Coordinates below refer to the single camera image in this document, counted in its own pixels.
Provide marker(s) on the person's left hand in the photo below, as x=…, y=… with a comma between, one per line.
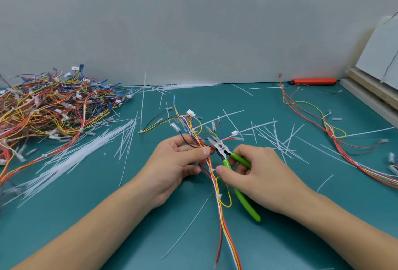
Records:
x=164, y=170

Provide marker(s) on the person's right hand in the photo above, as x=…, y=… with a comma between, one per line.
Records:
x=267, y=182

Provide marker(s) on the person's left middle finger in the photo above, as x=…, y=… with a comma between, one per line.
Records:
x=169, y=140

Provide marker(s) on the person's left thumb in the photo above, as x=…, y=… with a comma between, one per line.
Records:
x=192, y=170

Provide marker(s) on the person's right thumb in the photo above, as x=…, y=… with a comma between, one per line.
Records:
x=228, y=175

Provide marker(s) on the person's right forearm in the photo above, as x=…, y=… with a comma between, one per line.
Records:
x=348, y=229

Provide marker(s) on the person's left forearm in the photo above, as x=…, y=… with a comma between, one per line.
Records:
x=87, y=229

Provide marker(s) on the orange utility knife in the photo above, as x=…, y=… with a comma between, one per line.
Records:
x=314, y=81

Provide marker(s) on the white panel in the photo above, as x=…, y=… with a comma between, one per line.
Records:
x=377, y=52

